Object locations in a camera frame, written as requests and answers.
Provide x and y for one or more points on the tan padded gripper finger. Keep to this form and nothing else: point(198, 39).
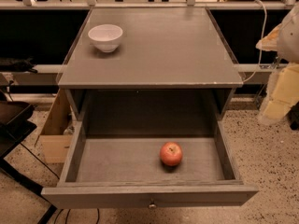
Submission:
point(282, 94)
point(270, 41)

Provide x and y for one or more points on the red apple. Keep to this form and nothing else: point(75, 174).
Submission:
point(171, 154)

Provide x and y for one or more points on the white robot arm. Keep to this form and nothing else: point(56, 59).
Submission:
point(288, 37)

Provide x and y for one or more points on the small metal drawer knob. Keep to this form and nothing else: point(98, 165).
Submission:
point(152, 205)

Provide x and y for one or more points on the open grey top drawer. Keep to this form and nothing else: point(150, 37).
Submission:
point(128, 173)

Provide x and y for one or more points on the grey wooden cabinet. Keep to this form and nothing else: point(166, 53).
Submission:
point(162, 48)

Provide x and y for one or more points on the white ceramic bowl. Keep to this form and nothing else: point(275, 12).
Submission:
point(106, 37)

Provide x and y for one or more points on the cardboard box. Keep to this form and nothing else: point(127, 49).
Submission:
point(54, 140)

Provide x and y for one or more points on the black chair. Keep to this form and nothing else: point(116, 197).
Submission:
point(14, 128)

